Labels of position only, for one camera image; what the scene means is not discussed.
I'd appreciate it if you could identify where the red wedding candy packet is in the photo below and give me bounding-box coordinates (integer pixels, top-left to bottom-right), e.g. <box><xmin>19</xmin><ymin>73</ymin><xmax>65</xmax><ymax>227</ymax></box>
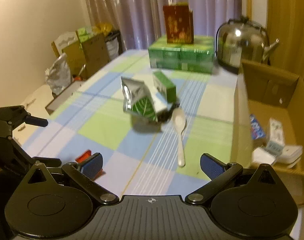
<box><xmin>75</xmin><ymin>150</ymin><xmax>103</xmax><ymax>180</ymax></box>

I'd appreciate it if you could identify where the blue and white medicine box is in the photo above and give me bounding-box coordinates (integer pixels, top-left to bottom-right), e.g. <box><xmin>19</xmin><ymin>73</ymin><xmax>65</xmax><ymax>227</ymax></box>
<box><xmin>249</xmin><ymin>114</ymin><xmax>266</xmax><ymax>140</ymax></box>

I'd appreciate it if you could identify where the long white ointment box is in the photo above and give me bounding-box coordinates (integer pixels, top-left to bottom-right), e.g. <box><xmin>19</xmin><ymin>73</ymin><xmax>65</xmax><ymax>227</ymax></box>
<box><xmin>266</xmin><ymin>118</ymin><xmax>285</xmax><ymax>155</ymax></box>

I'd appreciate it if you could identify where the white plastic spoon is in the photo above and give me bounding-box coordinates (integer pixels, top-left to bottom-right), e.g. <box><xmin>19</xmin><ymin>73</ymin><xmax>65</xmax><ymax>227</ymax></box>
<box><xmin>172</xmin><ymin>108</ymin><xmax>186</xmax><ymax>167</ymax></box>

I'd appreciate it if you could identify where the white square plastic device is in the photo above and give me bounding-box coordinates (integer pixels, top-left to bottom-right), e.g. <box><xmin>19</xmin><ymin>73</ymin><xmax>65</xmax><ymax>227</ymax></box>
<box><xmin>252</xmin><ymin>145</ymin><xmax>303</xmax><ymax>168</ymax></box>

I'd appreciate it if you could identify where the black cable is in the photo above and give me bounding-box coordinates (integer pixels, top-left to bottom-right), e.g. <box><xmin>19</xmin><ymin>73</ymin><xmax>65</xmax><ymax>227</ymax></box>
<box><xmin>155</xmin><ymin>97</ymin><xmax>181</xmax><ymax>123</ymax></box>

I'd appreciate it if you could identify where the silver green foil pouch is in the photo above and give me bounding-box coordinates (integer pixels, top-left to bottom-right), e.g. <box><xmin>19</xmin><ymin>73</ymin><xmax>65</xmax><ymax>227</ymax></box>
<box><xmin>121</xmin><ymin>77</ymin><xmax>158</xmax><ymax>122</ymax></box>

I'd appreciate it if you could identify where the crumpled silver foil bag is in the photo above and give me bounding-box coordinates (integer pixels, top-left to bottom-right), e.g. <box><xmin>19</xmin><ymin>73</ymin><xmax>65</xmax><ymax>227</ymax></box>
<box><xmin>45</xmin><ymin>53</ymin><xmax>72</xmax><ymax>96</ymax></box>

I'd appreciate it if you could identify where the open brown cardboard box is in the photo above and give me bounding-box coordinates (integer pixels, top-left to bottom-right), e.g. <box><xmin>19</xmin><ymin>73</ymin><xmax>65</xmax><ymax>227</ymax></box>
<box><xmin>230</xmin><ymin>60</ymin><xmax>304</xmax><ymax>206</ymax></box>

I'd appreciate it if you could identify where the brown cardboard boxes pile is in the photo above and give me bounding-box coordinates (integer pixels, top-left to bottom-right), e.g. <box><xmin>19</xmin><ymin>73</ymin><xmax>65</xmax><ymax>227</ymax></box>
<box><xmin>51</xmin><ymin>24</ymin><xmax>123</xmax><ymax>80</ymax></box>

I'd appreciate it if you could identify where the white green medicine box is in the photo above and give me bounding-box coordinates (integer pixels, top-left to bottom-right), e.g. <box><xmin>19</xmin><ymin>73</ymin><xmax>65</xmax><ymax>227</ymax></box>
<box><xmin>151</xmin><ymin>92</ymin><xmax>168</xmax><ymax>114</ymax></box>

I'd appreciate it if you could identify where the small green carton box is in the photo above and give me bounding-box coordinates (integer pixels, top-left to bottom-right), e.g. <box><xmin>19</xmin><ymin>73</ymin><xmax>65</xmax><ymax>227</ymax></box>
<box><xmin>153</xmin><ymin>71</ymin><xmax>176</xmax><ymax>103</ymax></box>

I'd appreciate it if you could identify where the large green wrapped box pack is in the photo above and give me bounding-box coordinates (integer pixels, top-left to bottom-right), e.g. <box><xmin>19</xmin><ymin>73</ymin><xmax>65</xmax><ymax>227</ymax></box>
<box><xmin>148</xmin><ymin>35</ymin><xmax>214</xmax><ymax>74</ymax></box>

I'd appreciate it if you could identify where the stainless steel kettle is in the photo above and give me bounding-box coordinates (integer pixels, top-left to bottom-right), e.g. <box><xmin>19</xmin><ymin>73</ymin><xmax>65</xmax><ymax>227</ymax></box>
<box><xmin>214</xmin><ymin>16</ymin><xmax>279</xmax><ymax>72</ymax></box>

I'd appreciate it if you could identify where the purple curtain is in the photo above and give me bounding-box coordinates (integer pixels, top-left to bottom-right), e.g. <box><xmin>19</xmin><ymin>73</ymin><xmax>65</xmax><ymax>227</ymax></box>
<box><xmin>85</xmin><ymin>0</ymin><xmax>241</xmax><ymax>50</ymax></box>

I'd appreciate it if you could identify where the red gold gift box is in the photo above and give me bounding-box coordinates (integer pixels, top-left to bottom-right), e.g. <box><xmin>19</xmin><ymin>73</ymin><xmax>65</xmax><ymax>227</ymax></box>
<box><xmin>163</xmin><ymin>3</ymin><xmax>194</xmax><ymax>44</ymax></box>

